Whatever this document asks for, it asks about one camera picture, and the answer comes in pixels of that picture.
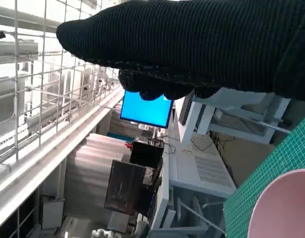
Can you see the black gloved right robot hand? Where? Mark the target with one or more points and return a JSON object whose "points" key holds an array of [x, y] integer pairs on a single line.
{"points": [[192, 44]]}

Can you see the pink bowl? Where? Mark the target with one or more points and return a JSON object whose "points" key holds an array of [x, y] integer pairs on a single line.
{"points": [[286, 210]]}

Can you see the black perforated bar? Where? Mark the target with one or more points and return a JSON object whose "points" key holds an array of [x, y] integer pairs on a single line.
{"points": [[185, 111]]}

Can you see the white framed cart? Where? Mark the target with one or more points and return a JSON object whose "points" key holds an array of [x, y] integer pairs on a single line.
{"points": [[199, 116]]}

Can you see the blue screen monitor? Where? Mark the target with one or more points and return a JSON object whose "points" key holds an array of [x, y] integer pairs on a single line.
{"points": [[144, 111]]}

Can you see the white metal pole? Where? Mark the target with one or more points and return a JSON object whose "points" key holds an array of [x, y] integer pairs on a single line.
{"points": [[273, 126]]}

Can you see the black equipment box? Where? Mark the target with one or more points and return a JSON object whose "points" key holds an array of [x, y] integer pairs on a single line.
{"points": [[146, 153]]}

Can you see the white perforated metal cabinet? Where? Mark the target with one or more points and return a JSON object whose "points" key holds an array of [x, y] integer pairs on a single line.
{"points": [[204, 168]]}

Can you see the green cutting mat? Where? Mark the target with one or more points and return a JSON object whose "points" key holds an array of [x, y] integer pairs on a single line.
{"points": [[266, 158]]}

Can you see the white desk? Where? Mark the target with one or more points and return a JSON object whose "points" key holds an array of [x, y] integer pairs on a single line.
{"points": [[164, 193]]}

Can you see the dark glass panel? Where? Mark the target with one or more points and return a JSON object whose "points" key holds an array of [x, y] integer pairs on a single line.
{"points": [[125, 188]]}

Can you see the white corrugated partition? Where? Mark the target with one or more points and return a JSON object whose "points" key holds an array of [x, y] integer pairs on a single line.
{"points": [[92, 168]]}

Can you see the dark electronics box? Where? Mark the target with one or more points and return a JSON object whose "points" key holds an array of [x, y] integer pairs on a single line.
{"points": [[147, 200]]}

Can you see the white air conditioner unit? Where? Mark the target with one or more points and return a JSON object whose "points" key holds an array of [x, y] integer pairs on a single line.
{"points": [[13, 48]]}

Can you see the long white beam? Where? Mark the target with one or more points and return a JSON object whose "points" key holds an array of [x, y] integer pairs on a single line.
{"points": [[48, 161]]}

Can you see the small white box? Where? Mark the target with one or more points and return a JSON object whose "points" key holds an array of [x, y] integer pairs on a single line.
{"points": [[53, 213]]}

